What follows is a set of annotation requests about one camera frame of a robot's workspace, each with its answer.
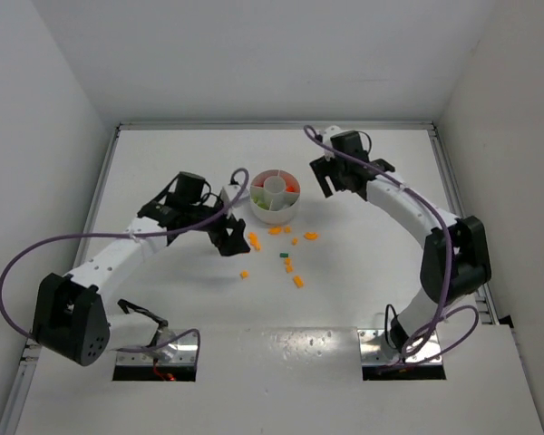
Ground lime legos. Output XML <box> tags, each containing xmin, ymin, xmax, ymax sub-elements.
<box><xmin>253</xmin><ymin>197</ymin><xmax>269</xmax><ymax>210</ymax></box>

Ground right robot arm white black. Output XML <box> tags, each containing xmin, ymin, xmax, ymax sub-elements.
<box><xmin>304</xmin><ymin>125</ymin><xmax>492</xmax><ymax>361</ymax></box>

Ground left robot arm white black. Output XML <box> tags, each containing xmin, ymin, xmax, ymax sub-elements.
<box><xmin>31</xmin><ymin>171</ymin><xmax>250</xmax><ymax>366</ymax></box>

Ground yellow orange lego cluster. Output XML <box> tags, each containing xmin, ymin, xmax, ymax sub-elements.
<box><xmin>248</xmin><ymin>232</ymin><xmax>261</xmax><ymax>251</ymax></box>

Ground white round divided container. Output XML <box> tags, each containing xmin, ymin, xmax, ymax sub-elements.
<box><xmin>249</xmin><ymin>169</ymin><xmax>301</xmax><ymax>226</ymax></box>

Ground yellow orange lego group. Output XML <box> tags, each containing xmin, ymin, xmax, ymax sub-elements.
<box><xmin>284</xmin><ymin>256</ymin><xmax>305</xmax><ymax>288</ymax></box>

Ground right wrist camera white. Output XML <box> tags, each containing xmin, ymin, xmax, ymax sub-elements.
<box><xmin>316</xmin><ymin>125</ymin><xmax>345</xmax><ymax>160</ymax></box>

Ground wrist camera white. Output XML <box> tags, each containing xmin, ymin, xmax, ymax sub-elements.
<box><xmin>219</xmin><ymin>184</ymin><xmax>249</xmax><ymax>208</ymax></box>
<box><xmin>316</xmin><ymin>125</ymin><xmax>345</xmax><ymax>160</ymax></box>

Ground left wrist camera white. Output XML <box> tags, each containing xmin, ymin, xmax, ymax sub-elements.
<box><xmin>219</xmin><ymin>184</ymin><xmax>249</xmax><ymax>208</ymax></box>

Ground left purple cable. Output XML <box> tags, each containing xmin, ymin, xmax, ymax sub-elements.
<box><xmin>0</xmin><ymin>168</ymin><xmax>250</xmax><ymax>354</ymax></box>

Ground purple cable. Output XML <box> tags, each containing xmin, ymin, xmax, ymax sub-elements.
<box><xmin>0</xmin><ymin>168</ymin><xmax>250</xmax><ymax>354</ymax></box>
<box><xmin>303</xmin><ymin>125</ymin><xmax>481</xmax><ymax>366</ymax></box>

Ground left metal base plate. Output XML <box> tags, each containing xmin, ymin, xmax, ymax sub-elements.
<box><xmin>117</xmin><ymin>328</ymin><xmax>201</xmax><ymax>367</ymax></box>

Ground metal base plate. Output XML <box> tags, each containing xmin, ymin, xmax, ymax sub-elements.
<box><xmin>117</xmin><ymin>328</ymin><xmax>201</xmax><ymax>367</ymax></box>
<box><xmin>357</xmin><ymin>328</ymin><xmax>443</xmax><ymax>366</ymax></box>

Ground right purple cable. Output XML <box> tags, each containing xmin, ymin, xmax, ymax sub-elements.
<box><xmin>303</xmin><ymin>125</ymin><xmax>481</xmax><ymax>366</ymax></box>

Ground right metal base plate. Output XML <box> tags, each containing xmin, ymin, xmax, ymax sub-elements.
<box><xmin>357</xmin><ymin>328</ymin><xmax>443</xmax><ymax>366</ymax></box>

